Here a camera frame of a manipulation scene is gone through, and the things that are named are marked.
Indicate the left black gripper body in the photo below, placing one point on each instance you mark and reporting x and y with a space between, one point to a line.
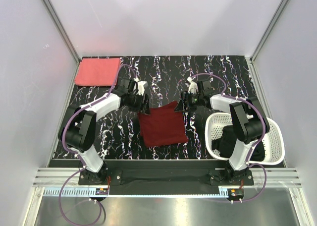
135 102

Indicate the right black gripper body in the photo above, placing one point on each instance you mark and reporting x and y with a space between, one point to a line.
194 100

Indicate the dark red t shirt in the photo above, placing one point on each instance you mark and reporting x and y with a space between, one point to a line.
163 126

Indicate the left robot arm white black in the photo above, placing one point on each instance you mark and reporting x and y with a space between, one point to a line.
78 129

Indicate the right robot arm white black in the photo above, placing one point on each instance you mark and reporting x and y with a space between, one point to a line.
249 123

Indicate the folded pink t shirt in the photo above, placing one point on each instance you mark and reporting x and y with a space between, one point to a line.
97 72

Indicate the black garment in basket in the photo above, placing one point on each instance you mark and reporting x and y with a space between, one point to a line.
226 143

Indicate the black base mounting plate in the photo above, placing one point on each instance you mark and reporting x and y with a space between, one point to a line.
169 176

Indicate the white plastic laundry basket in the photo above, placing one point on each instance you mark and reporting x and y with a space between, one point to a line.
274 149

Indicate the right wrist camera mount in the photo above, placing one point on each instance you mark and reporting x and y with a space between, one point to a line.
199 87

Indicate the right aluminium frame post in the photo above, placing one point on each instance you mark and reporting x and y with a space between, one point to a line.
274 20

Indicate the aluminium frame post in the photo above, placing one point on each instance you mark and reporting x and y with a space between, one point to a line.
61 30
274 20

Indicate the white slotted cable duct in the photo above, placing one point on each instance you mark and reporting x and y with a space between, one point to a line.
96 192

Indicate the left aluminium frame post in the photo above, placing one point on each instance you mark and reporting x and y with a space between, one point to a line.
61 30

